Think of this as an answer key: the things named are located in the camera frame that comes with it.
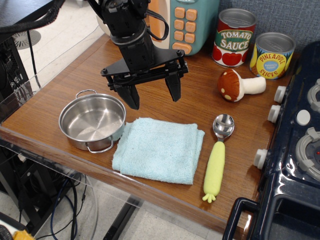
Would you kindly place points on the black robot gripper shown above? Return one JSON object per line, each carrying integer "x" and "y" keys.
{"x": 143, "y": 62}

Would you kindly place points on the light blue rag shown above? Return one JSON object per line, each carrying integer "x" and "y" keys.
{"x": 159, "y": 150}

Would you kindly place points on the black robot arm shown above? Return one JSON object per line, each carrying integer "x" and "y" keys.
{"x": 124, "y": 17}

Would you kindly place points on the teal toy microwave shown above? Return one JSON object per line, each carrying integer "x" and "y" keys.
{"x": 186, "y": 25}

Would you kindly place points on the stainless steel pot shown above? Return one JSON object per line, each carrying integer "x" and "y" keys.
{"x": 93, "y": 121}

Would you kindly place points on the plush brown mushroom toy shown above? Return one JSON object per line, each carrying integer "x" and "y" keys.
{"x": 233, "y": 87}

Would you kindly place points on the tomato sauce can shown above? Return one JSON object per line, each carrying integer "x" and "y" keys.
{"x": 234, "y": 33}

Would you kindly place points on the pineapple slices can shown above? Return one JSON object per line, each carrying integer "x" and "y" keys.
{"x": 272, "y": 54}

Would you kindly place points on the black computer tower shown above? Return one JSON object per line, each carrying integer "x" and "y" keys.
{"x": 13, "y": 75}

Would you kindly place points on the black table leg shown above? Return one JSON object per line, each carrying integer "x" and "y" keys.
{"x": 120, "y": 222}

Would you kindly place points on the dark blue toy stove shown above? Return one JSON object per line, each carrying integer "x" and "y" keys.
{"x": 288, "y": 205}

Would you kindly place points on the spoon with yellow-green handle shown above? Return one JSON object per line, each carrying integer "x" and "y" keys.
{"x": 223, "y": 126}

